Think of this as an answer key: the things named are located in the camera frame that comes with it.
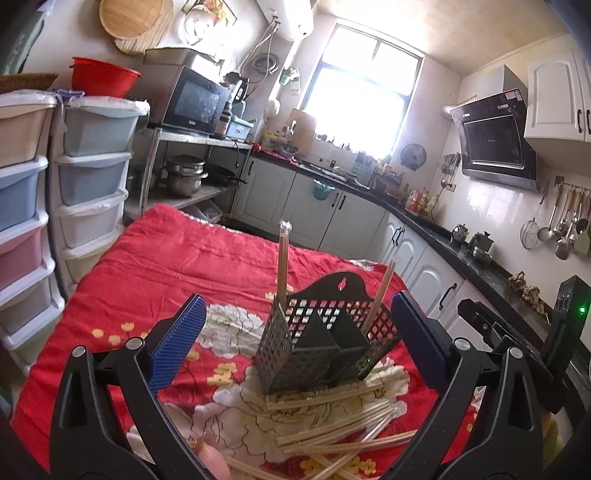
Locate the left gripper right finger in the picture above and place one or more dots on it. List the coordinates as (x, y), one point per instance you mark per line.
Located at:
(505, 442)

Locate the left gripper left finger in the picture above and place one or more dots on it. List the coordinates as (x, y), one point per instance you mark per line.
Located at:
(87, 441)

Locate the chopstick pair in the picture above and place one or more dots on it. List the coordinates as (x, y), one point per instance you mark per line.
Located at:
(324, 398)
(340, 425)
(379, 443)

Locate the chopsticks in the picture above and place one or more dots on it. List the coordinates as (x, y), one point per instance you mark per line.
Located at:
(377, 302)
(282, 265)

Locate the white lower kitchen cabinets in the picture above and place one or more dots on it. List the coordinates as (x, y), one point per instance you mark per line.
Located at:
(354, 228)

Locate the bright kitchen window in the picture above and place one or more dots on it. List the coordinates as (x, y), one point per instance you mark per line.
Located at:
(361, 90)

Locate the operator hand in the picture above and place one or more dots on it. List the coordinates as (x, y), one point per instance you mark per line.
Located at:
(214, 462)

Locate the hanging metal ladle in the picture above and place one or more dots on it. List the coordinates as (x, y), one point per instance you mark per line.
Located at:
(545, 233)

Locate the metal strainer ladle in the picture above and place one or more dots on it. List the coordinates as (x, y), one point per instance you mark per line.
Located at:
(529, 230)

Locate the pastel drawer tower left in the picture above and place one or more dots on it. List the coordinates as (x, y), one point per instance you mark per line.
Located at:
(31, 303)

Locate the pastel drawer tower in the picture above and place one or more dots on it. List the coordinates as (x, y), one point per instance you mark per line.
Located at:
(89, 154)
(31, 303)

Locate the black kettle on stove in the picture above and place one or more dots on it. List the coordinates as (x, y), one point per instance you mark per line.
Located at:
(480, 247)

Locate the red floral blanket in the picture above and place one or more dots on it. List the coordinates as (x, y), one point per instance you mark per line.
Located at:
(146, 276)

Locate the small metal teapot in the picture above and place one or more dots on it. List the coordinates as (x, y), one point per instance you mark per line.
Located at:
(459, 234)

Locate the black perforated utensil basket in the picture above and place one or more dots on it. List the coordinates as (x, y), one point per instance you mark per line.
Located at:
(317, 338)

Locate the black range hood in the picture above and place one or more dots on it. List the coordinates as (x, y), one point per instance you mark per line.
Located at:
(492, 132)

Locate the teal hanging basket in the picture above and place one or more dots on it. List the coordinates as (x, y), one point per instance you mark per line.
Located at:
(322, 191)

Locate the stainless steel pots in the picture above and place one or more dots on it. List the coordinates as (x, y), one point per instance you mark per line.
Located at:
(184, 175)

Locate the metal storage shelf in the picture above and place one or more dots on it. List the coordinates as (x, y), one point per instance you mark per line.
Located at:
(152, 189)

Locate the upright wrapped chopsticks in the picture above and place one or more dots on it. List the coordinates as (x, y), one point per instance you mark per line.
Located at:
(282, 265)

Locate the pastel drawer tower right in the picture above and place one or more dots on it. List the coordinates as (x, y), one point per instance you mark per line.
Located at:
(89, 154)

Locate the black microwave oven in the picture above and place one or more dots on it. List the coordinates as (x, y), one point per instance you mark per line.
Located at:
(180, 98)

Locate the red plastic basin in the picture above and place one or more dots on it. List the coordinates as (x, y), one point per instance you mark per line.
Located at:
(100, 78)

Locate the round woven bamboo tray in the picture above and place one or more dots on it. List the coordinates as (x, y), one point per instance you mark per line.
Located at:
(136, 26)

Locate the white water heater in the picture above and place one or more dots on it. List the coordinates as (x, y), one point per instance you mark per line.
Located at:
(296, 17)

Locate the round wall fan vent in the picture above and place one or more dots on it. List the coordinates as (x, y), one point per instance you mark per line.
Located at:
(413, 156)

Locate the white upper wall cabinet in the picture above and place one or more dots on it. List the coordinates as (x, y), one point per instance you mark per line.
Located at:
(556, 99)

